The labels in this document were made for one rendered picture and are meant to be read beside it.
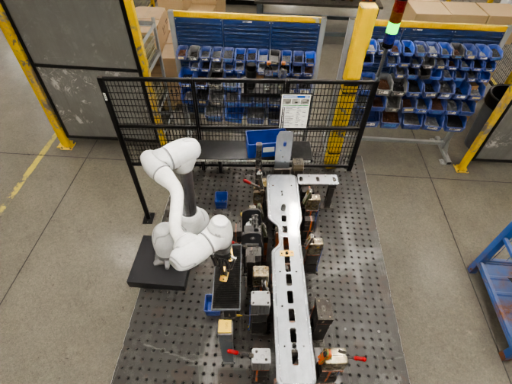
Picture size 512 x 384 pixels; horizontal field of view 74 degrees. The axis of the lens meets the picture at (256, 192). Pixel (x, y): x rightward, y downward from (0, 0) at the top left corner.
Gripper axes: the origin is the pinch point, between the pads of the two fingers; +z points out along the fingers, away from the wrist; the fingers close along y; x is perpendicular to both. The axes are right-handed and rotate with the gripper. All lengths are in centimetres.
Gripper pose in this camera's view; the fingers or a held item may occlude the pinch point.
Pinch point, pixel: (224, 270)
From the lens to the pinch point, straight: 177.6
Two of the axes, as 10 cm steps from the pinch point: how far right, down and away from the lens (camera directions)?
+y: 9.8, 1.5, -1.1
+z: -0.2, 6.7, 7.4
